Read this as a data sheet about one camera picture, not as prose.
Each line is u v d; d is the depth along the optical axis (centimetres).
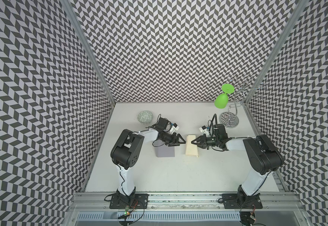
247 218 67
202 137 83
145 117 108
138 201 72
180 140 87
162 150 91
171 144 83
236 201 72
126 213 66
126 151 51
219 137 77
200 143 83
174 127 89
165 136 82
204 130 89
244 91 82
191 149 87
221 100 88
